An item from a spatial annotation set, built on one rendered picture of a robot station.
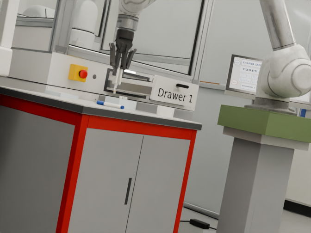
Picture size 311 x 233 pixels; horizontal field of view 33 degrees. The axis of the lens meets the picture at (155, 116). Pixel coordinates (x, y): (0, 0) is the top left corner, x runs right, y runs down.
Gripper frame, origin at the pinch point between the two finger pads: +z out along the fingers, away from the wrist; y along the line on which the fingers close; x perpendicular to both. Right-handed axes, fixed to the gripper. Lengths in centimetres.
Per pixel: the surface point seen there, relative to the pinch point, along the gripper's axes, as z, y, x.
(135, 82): 0.9, -14.4, -7.8
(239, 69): -21, -110, -45
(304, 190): 65, -299, -129
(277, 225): 53, -73, 39
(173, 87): -0.2, -27.2, 4.8
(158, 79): -2.2, -16.4, 6.9
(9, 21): -11, 54, 10
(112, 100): 10.5, 3.2, 5.1
